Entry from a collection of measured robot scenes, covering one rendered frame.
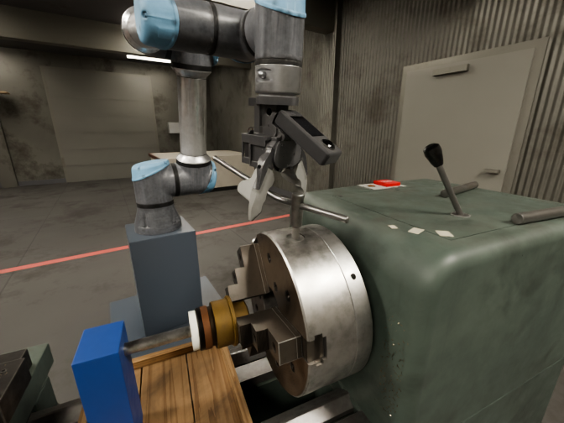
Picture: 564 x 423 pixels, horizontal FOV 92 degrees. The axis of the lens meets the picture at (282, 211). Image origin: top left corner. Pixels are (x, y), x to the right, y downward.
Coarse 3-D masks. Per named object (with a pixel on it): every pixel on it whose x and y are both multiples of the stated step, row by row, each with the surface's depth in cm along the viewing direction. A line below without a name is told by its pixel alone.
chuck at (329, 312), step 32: (288, 256) 46; (320, 256) 47; (288, 288) 45; (320, 288) 43; (288, 320) 47; (320, 320) 42; (352, 320) 44; (352, 352) 45; (288, 384) 51; (320, 384) 45
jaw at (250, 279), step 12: (240, 252) 57; (252, 252) 57; (240, 264) 58; (252, 264) 56; (240, 276) 54; (252, 276) 55; (264, 276) 55; (228, 288) 52; (240, 288) 53; (252, 288) 54; (264, 288) 55
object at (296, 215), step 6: (294, 192) 48; (300, 192) 48; (294, 198) 47; (300, 198) 47; (294, 204) 48; (294, 210) 48; (300, 210) 48; (294, 216) 48; (300, 216) 48; (294, 222) 49; (300, 222) 49; (294, 228) 50; (294, 234) 50
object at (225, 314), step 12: (216, 300) 51; (228, 300) 50; (240, 300) 53; (204, 312) 48; (216, 312) 48; (228, 312) 49; (240, 312) 50; (204, 324) 47; (216, 324) 47; (228, 324) 48; (204, 336) 46; (216, 336) 47; (228, 336) 48; (204, 348) 47
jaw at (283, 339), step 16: (240, 320) 48; (256, 320) 48; (272, 320) 47; (240, 336) 47; (256, 336) 44; (272, 336) 43; (288, 336) 43; (320, 336) 42; (272, 352) 44; (288, 352) 42; (304, 352) 43; (320, 352) 43
